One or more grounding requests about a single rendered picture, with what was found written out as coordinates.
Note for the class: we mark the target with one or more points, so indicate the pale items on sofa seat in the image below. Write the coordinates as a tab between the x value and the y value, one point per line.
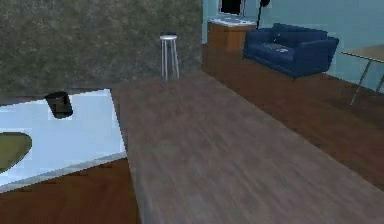
278	48

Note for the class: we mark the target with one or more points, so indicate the tan table with metal legs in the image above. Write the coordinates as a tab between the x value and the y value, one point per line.
370	52

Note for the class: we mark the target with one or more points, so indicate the black television set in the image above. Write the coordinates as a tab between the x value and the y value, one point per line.
230	6

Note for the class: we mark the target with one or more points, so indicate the white worktop counter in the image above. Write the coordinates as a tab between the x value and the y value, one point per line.
76	140

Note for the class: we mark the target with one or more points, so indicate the white round stool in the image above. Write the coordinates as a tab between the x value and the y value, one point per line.
168	37

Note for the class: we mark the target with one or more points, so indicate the small black box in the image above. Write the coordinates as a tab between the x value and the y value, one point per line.
59	105

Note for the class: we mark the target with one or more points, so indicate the olive green round dish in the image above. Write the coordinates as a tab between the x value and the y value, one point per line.
11	148

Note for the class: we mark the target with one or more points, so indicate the brown wooden cabinet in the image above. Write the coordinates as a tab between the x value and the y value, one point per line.
228	38

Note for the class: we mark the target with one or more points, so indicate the dark blue sofa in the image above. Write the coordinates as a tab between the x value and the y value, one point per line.
300	50

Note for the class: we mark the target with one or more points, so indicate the black floor lamp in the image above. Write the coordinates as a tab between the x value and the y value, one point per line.
263	3

